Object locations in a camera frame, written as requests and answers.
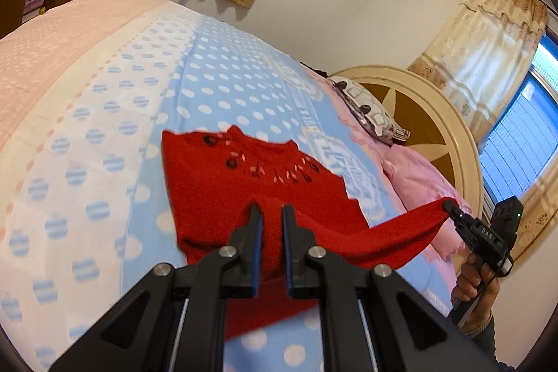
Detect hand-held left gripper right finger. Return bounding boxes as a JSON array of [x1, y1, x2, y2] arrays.
[[281, 203, 502, 372]]

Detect cream wooden headboard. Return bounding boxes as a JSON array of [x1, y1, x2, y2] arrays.
[[327, 64, 484, 233]]

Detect person's right forearm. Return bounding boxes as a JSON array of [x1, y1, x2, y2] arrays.
[[468, 315, 524, 372]]

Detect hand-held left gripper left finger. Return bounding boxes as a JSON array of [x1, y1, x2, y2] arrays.
[[48, 203, 264, 372]]

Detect narrow beige floral curtain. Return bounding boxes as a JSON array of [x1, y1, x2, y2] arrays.
[[407, 0, 558, 266]]

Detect pink pillow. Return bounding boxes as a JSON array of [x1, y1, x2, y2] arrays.
[[379, 143, 474, 264]]

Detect person's right hand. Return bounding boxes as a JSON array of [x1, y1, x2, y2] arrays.
[[451, 252, 500, 333]]

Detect white radiator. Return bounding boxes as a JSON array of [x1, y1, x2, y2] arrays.
[[482, 184, 498, 220]]

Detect patterned pillow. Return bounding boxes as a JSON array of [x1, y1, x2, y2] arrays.
[[327, 76, 413, 146]]

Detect polka dot bed sheet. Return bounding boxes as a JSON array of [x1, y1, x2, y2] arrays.
[[0, 0, 454, 372]]

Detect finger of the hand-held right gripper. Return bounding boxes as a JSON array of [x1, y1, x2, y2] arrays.
[[444, 200, 474, 230], [442, 204, 469, 240]]

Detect window with blue mesh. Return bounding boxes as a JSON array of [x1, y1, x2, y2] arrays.
[[480, 34, 558, 207]]

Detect red knitted sweater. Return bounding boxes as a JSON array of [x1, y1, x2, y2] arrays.
[[161, 125, 456, 340]]

